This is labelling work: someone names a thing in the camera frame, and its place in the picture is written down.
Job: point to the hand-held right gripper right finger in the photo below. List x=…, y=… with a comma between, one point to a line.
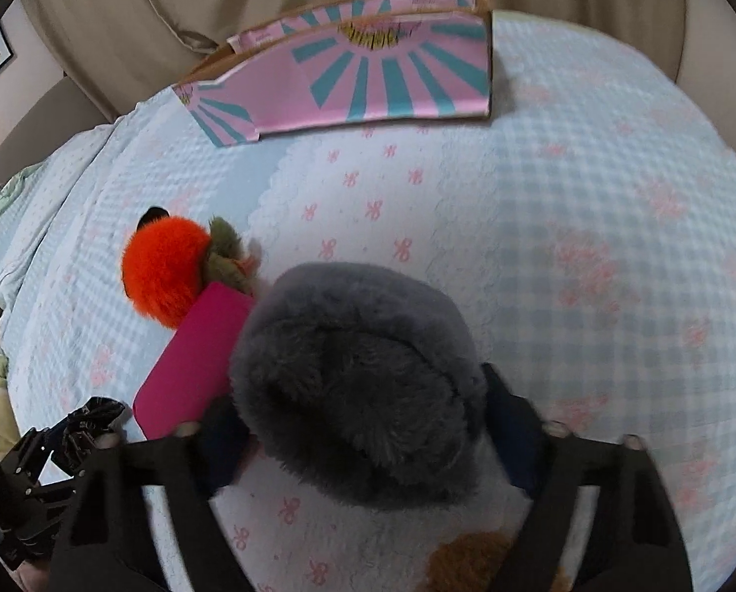
x=516, y=438

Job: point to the light green cloth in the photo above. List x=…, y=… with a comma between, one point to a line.
x=1, y=197

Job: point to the grey fluffy plush toy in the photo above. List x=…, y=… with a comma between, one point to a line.
x=355, y=376

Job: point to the blue checked bed blanket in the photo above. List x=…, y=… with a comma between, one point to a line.
x=528, y=228

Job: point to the orange fluffy plush toy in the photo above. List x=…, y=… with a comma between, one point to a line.
x=161, y=262

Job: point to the pink and teal cardboard box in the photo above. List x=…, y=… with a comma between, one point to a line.
x=368, y=68

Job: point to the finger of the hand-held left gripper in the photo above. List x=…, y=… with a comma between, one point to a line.
x=78, y=428

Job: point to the magenta flat pouch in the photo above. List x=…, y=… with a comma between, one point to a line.
x=189, y=364

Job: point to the brown plush toy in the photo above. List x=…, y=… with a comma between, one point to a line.
x=473, y=564

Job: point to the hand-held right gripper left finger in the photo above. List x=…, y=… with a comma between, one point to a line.
x=223, y=444

